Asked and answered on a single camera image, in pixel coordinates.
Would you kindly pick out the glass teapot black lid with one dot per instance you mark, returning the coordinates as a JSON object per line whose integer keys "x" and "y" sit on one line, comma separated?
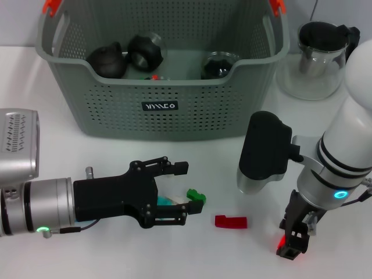
{"x": 316, "y": 72}

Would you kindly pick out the glass teacup black sleeve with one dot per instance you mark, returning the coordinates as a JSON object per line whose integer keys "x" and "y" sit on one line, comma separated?
{"x": 165, "y": 78}
{"x": 143, "y": 53}
{"x": 216, "y": 68}

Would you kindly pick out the small red brick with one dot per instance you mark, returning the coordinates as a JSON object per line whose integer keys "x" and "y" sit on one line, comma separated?
{"x": 155, "y": 77}

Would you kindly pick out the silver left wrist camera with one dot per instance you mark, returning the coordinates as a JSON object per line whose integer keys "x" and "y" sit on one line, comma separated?
{"x": 17, "y": 145}

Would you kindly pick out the bright red slope brick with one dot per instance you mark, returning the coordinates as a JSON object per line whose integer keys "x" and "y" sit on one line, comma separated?
{"x": 282, "y": 242}

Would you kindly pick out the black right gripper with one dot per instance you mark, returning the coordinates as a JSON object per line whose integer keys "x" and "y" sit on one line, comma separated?
{"x": 302, "y": 215}

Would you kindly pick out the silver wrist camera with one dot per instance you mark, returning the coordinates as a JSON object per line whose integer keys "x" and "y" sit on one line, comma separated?
{"x": 267, "y": 145}
{"x": 17, "y": 145}

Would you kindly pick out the grey perforated storage bin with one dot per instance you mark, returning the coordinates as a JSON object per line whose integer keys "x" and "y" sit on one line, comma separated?
{"x": 203, "y": 116}

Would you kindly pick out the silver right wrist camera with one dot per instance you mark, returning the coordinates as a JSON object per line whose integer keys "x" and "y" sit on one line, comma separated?
{"x": 267, "y": 145}

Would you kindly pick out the black clay teapot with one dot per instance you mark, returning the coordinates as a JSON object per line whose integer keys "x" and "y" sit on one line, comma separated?
{"x": 107, "y": 62}

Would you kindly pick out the green two-stud brick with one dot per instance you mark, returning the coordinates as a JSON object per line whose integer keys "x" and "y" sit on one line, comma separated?
{"x": 196, "y": 196}

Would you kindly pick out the dark red long brick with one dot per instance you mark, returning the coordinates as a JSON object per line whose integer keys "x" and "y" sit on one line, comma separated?
{"x": 232, "y": 222}

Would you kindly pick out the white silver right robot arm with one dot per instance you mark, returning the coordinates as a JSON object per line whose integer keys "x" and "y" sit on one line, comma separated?
{"x": 357, "y": 72}

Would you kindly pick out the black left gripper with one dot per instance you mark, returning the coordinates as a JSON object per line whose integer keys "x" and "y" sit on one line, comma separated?
{"x": 116, "y": 194}

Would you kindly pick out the narrow white brick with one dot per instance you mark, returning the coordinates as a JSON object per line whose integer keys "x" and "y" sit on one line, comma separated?
{"x": 178, "y": 199}

